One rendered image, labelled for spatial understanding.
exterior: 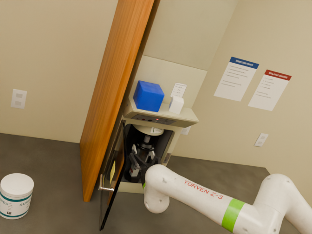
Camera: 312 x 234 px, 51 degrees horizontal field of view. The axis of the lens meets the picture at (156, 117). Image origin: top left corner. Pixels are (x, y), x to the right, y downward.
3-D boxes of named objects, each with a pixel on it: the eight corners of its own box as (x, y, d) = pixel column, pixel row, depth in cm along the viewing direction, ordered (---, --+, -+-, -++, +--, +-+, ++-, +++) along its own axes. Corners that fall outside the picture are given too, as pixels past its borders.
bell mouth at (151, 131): (128, 113, 173) (131, 105, 171) (159, 119, 180) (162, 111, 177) (134, 133, 159) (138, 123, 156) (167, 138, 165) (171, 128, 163)
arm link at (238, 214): (282, 226, 119) (286, 213, 110) (269, 258, 113) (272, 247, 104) (235, 204, 127) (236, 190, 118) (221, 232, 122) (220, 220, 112)
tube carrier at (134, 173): (122, 167, 179) (133, 135, 170) (140, 170, 183) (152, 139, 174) (125, 181, 170) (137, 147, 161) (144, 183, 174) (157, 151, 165)
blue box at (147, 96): (132, 97, 146) (138, 79, 142) (152, 101, 150) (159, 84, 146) (136, 108, 138) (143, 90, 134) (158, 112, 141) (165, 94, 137)
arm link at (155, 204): (146, 220, 138) (171, 217, 140) (146, 199, 131) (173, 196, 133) (140, 196, 149) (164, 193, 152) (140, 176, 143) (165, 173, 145)
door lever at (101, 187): (111, 179, 144) (112, 174, 143) (110, 194, 136) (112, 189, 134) (99, 177, 142) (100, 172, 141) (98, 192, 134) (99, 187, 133)
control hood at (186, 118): (122, 114, 150) (128, 95, 146) (184, 125, 162) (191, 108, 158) (126, 128, 141) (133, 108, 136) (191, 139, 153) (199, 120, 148)
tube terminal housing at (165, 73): (93, 159, 192) (131, 35, 157) (145, 165, 203) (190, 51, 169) (97, 190, 171) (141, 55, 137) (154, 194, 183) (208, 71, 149)
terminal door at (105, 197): (102, 185, 168) (124, 120, 150) (100, 232, 142) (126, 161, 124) (100, 185, 168) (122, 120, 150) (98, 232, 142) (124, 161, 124)
